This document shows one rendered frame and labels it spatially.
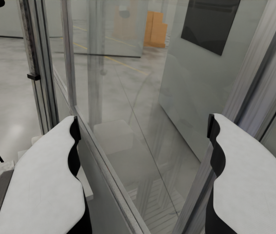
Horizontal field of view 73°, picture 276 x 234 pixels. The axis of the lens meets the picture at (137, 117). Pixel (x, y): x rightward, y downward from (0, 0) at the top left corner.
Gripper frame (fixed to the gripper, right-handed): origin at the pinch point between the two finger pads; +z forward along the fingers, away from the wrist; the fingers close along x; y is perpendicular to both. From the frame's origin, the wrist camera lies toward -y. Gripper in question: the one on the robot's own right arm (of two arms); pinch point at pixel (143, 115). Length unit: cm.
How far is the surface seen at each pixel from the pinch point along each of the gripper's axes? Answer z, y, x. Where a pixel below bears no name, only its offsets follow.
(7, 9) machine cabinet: 644, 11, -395
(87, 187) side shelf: 39, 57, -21
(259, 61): 6.4, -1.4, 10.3
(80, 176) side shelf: 44, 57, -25
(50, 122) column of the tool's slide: 70, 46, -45
